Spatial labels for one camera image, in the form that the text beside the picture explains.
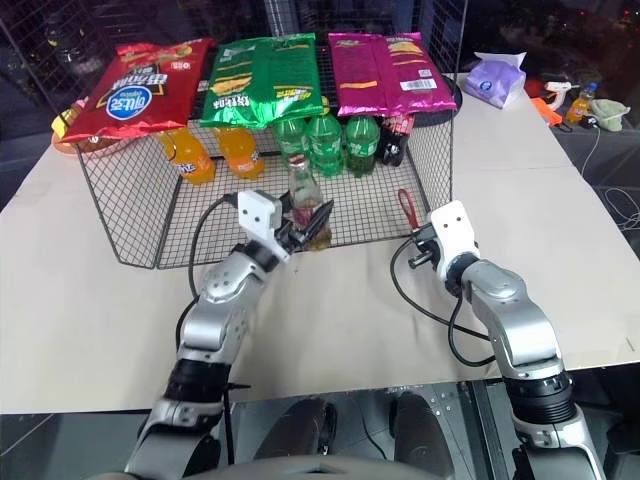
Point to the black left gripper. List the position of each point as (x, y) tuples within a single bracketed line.
[(290, 235)]

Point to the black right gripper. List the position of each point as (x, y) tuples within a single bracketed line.
[(431, 247)]

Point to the clear glass bottle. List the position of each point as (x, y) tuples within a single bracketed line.
[(304, 187)]

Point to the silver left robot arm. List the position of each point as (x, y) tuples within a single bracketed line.
[(215, 320)]

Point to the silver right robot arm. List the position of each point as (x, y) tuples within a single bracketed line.
[(520, 325)]

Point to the green soda bottle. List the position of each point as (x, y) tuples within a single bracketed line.
[(291, 137), (326, 147), (361, 147)]

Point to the orange soda bottle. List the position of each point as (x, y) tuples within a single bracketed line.
[(192, 160), (242, 155)]

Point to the dark cola bottle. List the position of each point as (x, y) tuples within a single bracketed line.
[(396, 140)]

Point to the small orange drink bottle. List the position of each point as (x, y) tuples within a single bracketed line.
[(579, 107)]

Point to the beige paper table cover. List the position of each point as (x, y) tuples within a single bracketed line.
[(350, 320)]

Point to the green chips bag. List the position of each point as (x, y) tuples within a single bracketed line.
[(265, 75)]

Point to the purple chips bag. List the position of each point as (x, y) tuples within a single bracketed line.
[(390, 75)]

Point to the dark rounded shape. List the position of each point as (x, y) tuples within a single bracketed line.
[(420, 425)]

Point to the purple white tissue pack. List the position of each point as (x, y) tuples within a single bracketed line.
[(492, 80)]

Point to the orange plastic object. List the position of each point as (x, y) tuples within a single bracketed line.
[(547, 111)]

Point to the red chips bag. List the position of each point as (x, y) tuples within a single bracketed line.
[(135, 95)]

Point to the white glue gun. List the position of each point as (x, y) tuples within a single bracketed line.
[(560, 90)]

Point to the pale green cloth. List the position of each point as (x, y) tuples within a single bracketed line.
[(611, 114)]

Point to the pink plate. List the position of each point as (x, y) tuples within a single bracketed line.
[(67, 146)]

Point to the grey robot torso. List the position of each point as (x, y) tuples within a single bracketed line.
[(320, 472)]

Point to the yellow snack packet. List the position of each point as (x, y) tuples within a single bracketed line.
[(65, 117)]

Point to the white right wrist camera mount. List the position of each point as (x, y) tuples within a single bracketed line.
[(452, 225)]

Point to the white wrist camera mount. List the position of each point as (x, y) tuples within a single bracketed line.
[(452, 225), (255, 210)]

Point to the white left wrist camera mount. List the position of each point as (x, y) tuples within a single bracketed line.
[(255, 210)]

